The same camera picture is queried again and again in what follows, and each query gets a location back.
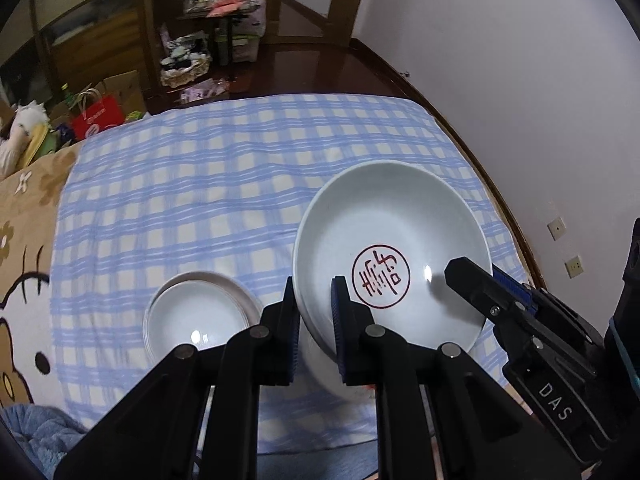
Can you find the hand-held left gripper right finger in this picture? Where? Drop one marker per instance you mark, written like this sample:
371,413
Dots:
341,340

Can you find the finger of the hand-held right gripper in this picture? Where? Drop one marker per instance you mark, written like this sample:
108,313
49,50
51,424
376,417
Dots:
475,285
517,287

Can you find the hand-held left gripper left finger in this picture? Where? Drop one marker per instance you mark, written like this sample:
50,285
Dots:
294,340

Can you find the large white cherry plate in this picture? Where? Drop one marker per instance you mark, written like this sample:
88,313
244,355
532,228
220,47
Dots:
256,304

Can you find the red bowl with seal mark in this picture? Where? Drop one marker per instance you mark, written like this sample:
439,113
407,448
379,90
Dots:
390,210

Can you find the blue plaid cloth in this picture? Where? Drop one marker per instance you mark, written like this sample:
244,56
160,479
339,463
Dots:
200,185

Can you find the pink packet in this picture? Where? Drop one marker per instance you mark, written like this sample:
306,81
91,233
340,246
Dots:
205,91

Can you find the light blue fuzzy garment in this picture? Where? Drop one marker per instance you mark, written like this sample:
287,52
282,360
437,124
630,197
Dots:
35,440

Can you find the brown floral printed blanket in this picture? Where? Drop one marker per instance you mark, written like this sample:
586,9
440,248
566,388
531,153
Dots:
25,260

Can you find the wicker basket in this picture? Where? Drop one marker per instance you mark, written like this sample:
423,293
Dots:
182,75

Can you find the clear plastic storage box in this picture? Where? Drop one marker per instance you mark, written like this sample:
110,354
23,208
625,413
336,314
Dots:
245,47

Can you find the open cardboard box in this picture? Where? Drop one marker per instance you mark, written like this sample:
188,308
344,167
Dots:
125,87

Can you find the small dark side table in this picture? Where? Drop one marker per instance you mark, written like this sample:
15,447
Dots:
225,35

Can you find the yellow green plush cushion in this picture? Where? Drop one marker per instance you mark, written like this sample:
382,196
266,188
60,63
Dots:
42,142

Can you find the white plastic bag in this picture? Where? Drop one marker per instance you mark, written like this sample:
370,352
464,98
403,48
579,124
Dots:
252,17

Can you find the green glass bottle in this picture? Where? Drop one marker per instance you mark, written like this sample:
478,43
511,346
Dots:
65,94

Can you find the pink and white plush toy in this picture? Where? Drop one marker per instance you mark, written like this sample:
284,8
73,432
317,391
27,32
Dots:
15,145

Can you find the pink cloth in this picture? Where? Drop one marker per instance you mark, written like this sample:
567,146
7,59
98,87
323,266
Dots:
225,6

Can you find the wooden corner shelf unit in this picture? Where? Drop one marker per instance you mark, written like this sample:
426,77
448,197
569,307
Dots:
150,20

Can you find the wooden wardrobe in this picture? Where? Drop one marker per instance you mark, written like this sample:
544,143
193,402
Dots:
90,25

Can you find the white wall socket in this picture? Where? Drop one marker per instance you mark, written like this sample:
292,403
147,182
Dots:
556,228
574,266

